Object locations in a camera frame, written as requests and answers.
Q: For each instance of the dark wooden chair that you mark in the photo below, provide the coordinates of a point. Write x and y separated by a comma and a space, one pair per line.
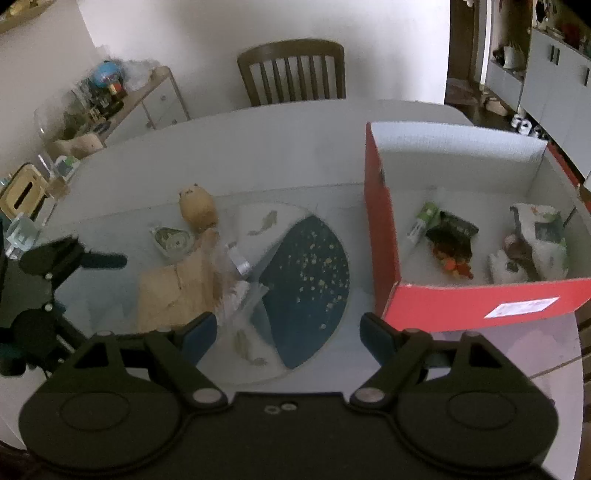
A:
293, 71

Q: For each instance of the black snack packet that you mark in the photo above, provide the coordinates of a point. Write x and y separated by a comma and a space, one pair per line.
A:
451, 244

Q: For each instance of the white side cabinet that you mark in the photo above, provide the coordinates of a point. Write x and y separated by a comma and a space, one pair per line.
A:
155, 106

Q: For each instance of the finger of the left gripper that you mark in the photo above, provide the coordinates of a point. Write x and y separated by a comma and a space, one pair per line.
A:
93, 260

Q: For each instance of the cotton swabs bag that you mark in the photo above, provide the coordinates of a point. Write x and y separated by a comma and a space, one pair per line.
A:
238, 296

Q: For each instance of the tan bear plush toy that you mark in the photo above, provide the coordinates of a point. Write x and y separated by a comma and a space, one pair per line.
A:
197, 208

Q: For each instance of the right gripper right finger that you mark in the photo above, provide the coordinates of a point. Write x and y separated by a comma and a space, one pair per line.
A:
400, 354

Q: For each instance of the round fish pattern placemat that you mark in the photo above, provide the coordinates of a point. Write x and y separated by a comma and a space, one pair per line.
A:
304, 265

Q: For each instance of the blue globe toy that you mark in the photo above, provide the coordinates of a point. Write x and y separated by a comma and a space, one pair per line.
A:
108, 75

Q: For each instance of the red cardboard storage box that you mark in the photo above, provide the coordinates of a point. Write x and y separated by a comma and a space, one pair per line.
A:
476, 174

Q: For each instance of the white green wet wipes pack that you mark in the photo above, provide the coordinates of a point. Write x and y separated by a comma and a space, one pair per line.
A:
535, 251

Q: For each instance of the white wall cabinet unit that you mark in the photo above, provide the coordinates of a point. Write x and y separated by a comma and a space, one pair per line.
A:
537, 57

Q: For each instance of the white green tube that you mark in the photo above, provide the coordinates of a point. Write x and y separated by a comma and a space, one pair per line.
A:
422, 221

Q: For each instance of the wooden tissue box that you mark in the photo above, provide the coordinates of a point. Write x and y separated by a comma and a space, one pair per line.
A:
24, 193

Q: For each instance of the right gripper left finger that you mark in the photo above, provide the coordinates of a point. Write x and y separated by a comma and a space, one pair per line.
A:
177, 353

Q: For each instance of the silver tape roll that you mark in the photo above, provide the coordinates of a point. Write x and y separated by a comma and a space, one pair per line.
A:
242, 265

